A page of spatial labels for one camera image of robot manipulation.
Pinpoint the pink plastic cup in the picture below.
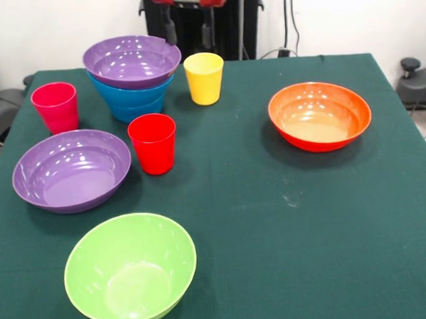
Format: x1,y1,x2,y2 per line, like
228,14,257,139
29,80,80,136

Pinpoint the small teal plastic bowl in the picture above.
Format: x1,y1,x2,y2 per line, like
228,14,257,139
108,97,168,126

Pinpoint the dark green tablecloth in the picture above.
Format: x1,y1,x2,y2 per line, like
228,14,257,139
0,47,426,319

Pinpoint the green plastic bowl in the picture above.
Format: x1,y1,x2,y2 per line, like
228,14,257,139
60,209,201,319

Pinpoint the black wall cable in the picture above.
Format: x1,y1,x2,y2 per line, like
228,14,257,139
277,5,302,58

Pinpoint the orange plastic bowl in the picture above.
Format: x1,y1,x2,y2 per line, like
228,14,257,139
266,79,374,156

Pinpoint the grey equipment base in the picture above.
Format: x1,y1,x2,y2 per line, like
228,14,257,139
0,44,29,144

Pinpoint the red plastic cup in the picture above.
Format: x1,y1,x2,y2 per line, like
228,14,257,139
126,111,180,177

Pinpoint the purple plastic bowl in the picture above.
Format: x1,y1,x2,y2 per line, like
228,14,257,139
9,126,136,218
81,32,184,93

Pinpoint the yellow plastic cup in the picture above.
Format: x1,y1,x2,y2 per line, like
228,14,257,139
183,51,227,107

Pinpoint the large blue plastic bowl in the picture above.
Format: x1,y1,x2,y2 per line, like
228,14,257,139
86,66,178,115

